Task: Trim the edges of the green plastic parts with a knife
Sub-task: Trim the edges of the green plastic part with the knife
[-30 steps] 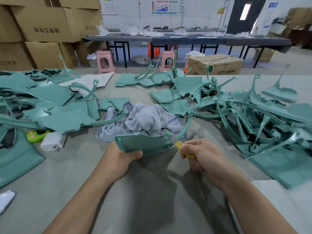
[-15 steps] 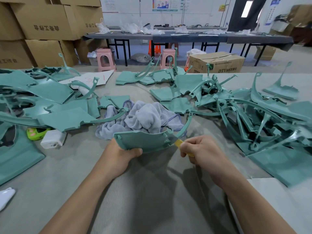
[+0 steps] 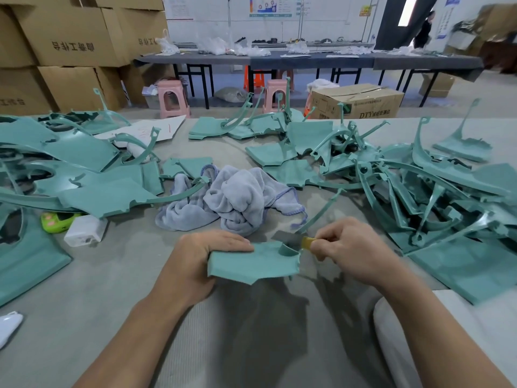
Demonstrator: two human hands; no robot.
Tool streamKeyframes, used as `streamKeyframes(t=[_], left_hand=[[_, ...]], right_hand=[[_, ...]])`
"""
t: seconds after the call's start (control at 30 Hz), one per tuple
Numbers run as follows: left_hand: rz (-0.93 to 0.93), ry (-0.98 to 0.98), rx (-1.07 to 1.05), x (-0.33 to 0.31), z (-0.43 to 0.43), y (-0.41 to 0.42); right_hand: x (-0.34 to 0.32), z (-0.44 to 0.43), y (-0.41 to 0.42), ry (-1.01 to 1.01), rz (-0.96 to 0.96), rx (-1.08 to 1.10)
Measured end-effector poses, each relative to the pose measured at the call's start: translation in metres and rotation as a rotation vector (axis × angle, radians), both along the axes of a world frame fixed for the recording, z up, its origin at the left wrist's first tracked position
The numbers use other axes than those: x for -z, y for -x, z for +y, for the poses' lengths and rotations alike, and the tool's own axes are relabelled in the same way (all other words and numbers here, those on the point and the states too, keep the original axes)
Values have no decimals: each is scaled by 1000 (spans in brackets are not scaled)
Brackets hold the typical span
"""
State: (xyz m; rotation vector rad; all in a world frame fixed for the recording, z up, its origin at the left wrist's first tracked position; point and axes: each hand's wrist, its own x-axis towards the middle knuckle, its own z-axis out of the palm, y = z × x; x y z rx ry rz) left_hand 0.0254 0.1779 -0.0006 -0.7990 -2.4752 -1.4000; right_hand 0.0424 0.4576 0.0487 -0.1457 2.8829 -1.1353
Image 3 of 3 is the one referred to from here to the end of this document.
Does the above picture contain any person's left hand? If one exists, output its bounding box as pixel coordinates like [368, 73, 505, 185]
[151, 229, 255, 312]

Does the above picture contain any pile of green plastic parts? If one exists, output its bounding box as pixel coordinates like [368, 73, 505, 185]
[0, 87, 517, 308]

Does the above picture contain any white oval plastic piece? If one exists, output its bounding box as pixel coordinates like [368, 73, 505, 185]
[0, 311, 25, 351]

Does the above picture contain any single green plastic part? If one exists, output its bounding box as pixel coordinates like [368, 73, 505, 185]
[207, 188, 344, 286]

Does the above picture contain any stack of brown cardboard boxes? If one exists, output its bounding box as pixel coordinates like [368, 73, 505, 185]
[0, 0, 171, 116]

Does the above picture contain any heap of clear plastic bags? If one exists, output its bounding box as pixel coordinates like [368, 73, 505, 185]
[155, 32, 271, 58]

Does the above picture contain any colourful wall poster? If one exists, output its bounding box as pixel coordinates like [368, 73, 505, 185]
[249, 0, 296, 18]

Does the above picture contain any grey-blue wiping cloth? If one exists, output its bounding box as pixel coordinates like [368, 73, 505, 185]
[155, 164, 309, 237]

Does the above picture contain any white paper sheet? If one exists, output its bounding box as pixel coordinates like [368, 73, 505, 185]
[95, 115, 187, 146]

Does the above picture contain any person's left forearm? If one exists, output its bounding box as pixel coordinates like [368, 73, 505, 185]
[74, 290, 195, 388]

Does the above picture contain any person's right hand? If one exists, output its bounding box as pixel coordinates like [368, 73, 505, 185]
[309, 216, 409, 292]

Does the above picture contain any yellow-handled deburring knife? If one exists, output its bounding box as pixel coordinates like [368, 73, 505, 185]
[273, 230, 318, 252]

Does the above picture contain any pink plastic stool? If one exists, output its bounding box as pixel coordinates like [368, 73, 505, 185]
[156, 79, 192, 120]
[262, 78, 289, 115]

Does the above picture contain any person's right forearm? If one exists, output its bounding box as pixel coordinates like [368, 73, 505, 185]
[375, 266, 514, 388]

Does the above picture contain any long grey work table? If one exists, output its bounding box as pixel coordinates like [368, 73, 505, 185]
[136, 48, 486, 110]

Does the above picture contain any green and yellow gadget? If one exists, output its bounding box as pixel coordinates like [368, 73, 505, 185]
[40, 211, 82, 234]

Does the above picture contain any orange object under table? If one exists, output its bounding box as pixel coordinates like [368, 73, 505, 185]
[244, 64, 266, 94]

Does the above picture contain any dark door with window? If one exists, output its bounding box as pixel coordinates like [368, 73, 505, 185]
[375, 0, 441, 52]

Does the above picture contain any brown cardboard box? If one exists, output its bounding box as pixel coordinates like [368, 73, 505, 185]
[309, 83, 405, 120]

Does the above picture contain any white power adapter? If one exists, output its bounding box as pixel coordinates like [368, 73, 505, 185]
[64, 214, 109, 247]

